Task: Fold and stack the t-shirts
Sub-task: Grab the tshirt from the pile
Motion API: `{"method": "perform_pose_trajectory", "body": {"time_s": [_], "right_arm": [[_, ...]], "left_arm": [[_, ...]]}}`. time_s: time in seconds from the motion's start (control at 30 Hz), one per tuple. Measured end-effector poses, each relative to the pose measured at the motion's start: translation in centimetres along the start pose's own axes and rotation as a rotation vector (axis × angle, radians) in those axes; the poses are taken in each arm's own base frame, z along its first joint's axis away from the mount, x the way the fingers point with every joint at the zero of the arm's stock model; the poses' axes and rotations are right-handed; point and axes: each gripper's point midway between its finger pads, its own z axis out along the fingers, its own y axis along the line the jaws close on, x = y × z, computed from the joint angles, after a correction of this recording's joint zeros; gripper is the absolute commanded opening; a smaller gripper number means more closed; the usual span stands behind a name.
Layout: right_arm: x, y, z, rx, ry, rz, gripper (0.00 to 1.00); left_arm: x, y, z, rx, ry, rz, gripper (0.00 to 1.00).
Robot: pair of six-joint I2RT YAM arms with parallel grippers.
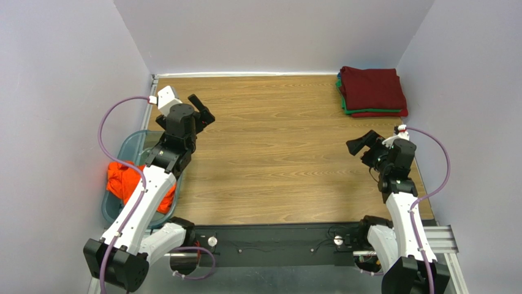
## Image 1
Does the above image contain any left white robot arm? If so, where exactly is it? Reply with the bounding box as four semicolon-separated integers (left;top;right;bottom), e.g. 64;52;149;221
83;94;216;293

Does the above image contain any orange t-shirt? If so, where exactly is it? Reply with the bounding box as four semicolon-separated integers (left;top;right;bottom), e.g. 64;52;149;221
106;162;176;214

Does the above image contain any clear blue plastic bin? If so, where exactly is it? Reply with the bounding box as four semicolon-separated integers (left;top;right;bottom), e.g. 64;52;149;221
101;130;183;229

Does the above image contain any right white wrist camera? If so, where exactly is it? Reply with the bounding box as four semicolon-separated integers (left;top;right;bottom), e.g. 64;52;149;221
382;132;410;148

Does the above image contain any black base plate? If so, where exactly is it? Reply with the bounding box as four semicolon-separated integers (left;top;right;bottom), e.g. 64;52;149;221
169;220;375;273

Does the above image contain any folded maroon t-shirt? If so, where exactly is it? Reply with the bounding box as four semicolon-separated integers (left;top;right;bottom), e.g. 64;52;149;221
339;66;407;111

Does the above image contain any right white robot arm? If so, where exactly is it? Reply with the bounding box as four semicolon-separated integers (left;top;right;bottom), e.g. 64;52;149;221
346;125;450;293

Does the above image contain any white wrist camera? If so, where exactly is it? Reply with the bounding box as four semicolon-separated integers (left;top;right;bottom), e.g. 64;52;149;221
157;86;183;116
382;132;410;148

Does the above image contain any folded red t-shirt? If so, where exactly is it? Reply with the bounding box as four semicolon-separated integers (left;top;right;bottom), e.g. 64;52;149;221
350;108;409;118

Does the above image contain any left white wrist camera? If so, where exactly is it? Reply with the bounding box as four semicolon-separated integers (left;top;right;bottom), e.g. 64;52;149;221
157;86;183;116

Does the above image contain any aluminium frame rail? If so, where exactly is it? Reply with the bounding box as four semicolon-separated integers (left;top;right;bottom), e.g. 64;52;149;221
424;225;469;294

